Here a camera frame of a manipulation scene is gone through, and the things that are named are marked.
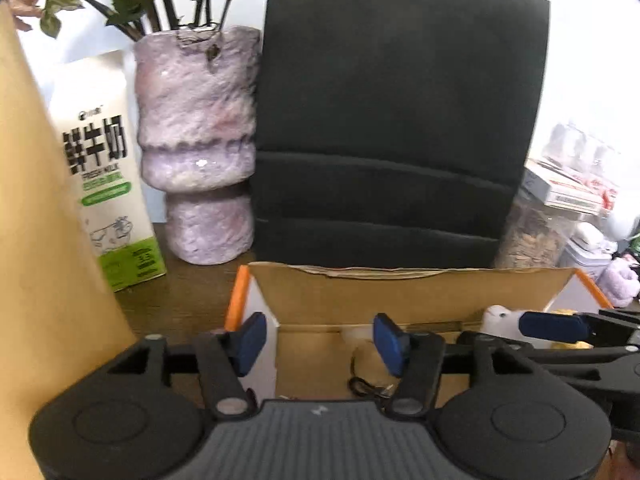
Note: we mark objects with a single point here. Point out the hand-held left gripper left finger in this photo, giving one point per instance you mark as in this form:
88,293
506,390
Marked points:
252,340

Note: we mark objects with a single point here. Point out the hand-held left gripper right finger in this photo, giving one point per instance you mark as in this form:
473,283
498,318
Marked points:
392,345

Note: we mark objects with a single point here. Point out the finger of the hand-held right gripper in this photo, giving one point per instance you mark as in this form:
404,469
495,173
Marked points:
550,326
600,357

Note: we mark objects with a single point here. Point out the yellow plush toy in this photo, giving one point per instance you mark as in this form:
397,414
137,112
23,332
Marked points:
575,345

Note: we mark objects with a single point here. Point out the white plush toy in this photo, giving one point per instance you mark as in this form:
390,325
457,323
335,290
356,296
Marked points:
500,320

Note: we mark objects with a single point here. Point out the orange cardboard box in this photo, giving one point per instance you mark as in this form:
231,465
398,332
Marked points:
350,295

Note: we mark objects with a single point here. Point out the white tin box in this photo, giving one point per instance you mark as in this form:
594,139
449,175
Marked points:
585,262

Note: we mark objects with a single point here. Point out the purple fluffy cloth roll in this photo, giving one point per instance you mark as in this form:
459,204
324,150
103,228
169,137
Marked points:
620,282

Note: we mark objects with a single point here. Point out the clear plastic jar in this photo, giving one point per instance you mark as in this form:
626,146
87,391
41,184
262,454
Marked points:
530,240

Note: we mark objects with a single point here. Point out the white earbuds case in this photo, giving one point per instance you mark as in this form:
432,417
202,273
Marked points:
590,236

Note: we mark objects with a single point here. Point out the white round device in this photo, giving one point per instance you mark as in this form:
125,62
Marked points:
627,215

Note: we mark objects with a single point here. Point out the flat white box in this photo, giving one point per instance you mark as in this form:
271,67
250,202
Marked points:
565,190

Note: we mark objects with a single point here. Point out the purple textured vase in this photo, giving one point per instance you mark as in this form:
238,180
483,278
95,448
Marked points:
195,135

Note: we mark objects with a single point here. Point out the yellow thermos jug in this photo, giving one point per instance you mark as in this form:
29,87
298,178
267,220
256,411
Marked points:
40,260

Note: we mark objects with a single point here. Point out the white green milk carton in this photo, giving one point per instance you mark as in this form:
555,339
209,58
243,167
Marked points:
100,170

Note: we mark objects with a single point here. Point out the black paper bag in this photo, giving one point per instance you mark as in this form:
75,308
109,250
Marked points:
390,110

